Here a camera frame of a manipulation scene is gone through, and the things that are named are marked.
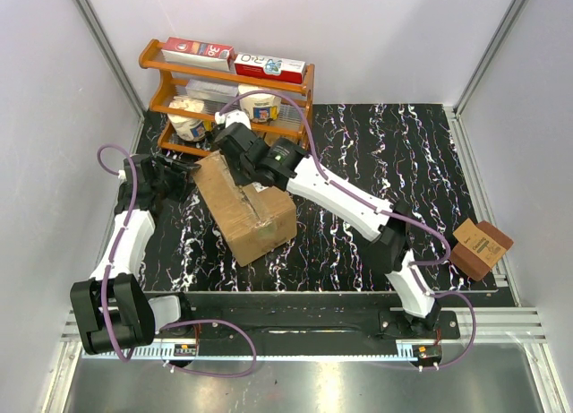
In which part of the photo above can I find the brown cardboard express box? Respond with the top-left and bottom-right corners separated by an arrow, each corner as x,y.
193,151 -> 297,267

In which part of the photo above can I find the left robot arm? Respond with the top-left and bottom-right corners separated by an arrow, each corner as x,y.
70,154 -> 200,355

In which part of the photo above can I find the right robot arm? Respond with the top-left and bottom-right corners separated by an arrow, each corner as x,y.
213,120 -> 440,338

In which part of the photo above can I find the grey flat box on shelf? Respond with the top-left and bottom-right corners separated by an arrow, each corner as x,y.
185,79 -> 238,104

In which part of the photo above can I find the red white toothpaste box right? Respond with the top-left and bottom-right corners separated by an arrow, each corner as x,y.
234,53 -> 306,84

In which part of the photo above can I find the red toothpaste box left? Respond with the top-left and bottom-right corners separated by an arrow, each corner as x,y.
161,37 -> 235,72

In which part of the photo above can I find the tan carton right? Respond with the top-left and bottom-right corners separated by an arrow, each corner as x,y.
264,133 -> 298,146

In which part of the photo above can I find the white cup middle shelf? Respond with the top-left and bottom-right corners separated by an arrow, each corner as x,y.
239,93 -> 281,124

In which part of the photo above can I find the white cup lower left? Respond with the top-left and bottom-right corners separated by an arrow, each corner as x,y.
167,95 -> 207,142

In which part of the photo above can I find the orange wooden shelf rack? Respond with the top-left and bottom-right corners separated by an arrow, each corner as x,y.
138,39 -> 315,159

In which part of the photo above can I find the brown sponge pack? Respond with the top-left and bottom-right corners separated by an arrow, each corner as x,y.
449,219 -> 514,281

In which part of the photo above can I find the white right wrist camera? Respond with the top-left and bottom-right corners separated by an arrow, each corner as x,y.
214,109 -> 251,129

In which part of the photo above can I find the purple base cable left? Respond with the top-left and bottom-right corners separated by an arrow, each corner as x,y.
156,318 -> 259,379

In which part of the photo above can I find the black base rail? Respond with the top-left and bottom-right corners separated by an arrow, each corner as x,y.
181,292 -> 460,360

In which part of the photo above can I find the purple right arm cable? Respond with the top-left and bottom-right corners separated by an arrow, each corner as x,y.
221,89 -> 452,269

